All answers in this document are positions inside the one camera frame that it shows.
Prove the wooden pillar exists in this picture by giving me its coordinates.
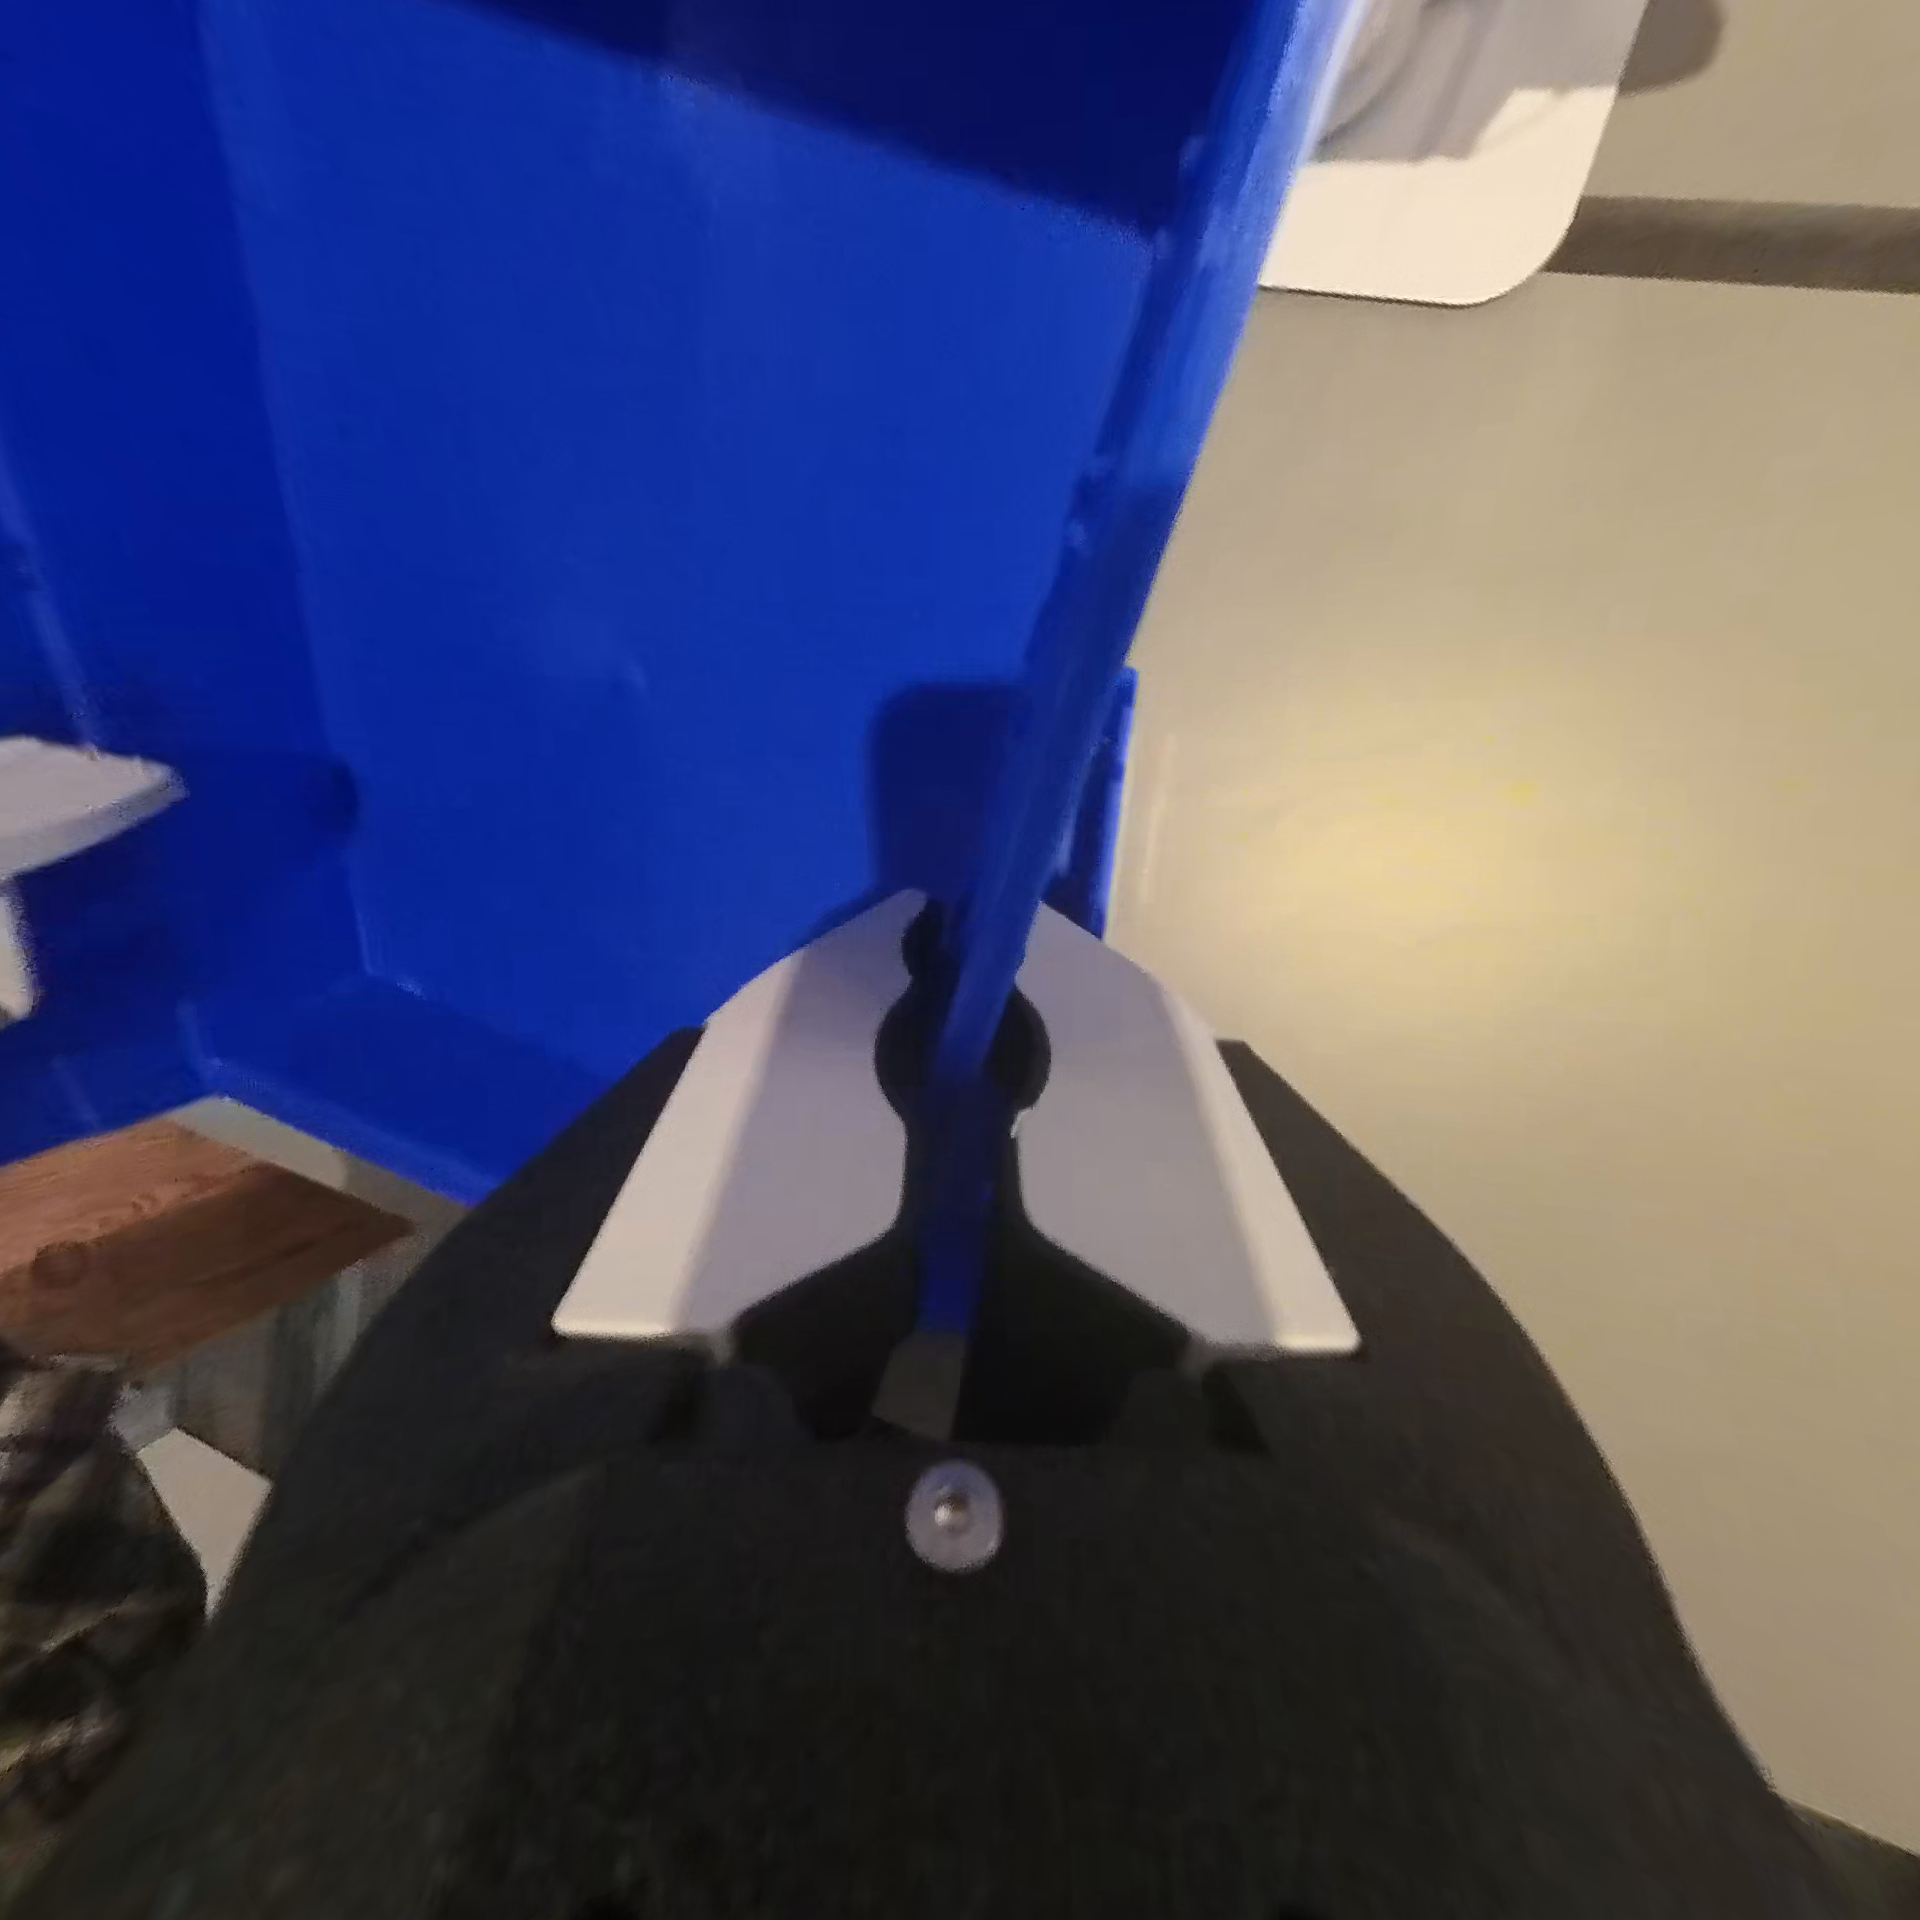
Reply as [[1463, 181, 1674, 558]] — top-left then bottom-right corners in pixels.
[[0, 1122, 419, 1371]]

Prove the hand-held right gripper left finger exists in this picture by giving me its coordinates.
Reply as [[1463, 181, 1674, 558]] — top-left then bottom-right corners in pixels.
[[547, 889, 947, 1365]]

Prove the blue plastic bin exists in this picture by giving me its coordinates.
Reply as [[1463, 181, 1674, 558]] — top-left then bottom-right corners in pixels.
[[0, 0, 1359, 1342]]

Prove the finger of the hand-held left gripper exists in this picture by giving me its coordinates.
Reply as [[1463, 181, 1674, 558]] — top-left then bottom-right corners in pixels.
[[0, 733, 192, 1027]]

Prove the black table cable strip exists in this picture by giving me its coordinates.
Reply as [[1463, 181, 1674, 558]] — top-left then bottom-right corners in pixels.
[[1551, 192, 1920, 291]]

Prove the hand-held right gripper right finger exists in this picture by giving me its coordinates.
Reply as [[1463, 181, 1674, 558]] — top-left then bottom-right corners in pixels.
[[1007, 904, 1364, 1365]]

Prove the person's plaid shirt torso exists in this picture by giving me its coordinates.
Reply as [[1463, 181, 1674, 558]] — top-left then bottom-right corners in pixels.
[[0, 1342, 209, 1818]]

